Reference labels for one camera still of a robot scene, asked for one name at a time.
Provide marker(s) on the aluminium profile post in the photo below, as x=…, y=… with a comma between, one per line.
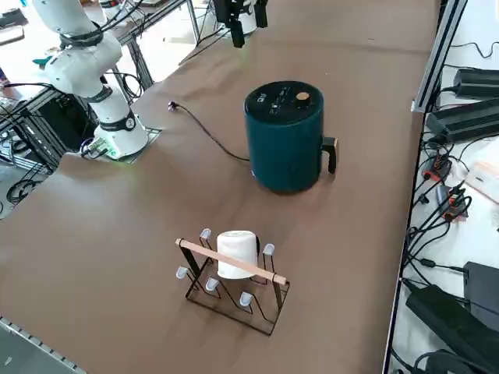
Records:
x=436, y=66

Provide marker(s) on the short black power adapter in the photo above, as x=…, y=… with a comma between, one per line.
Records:
x=477, y=82

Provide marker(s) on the round wooden fryer knob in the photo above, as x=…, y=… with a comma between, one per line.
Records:
x=302, y=96

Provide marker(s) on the black flat box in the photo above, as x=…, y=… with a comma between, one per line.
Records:
x=483, y=284

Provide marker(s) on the green air fryer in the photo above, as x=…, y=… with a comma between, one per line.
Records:
x=284, y=152

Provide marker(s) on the aluminium frame rack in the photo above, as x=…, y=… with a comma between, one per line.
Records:
x=23, y=117

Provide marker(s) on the long ribbed power adapter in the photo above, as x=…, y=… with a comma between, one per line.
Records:
x=464, y=118

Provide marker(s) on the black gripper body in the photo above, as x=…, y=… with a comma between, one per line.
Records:
x=224, y=9

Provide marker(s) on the large black power adapter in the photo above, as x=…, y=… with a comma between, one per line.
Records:
x=440, y=311

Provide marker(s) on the white cup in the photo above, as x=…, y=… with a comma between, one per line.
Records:
x=234, y=249

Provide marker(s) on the aluminium frame struts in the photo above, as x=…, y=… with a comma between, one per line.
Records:
x=140, y=64

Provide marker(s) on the white flat box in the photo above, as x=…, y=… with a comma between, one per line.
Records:
x=485, y=179

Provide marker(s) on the black control box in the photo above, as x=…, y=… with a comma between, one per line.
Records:
x=66, y=121

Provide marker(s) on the grey adapter plug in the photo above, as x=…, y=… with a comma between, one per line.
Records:
x=441, y=195

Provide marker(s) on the grey aluminium rail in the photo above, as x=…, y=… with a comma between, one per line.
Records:
x=15, y=350

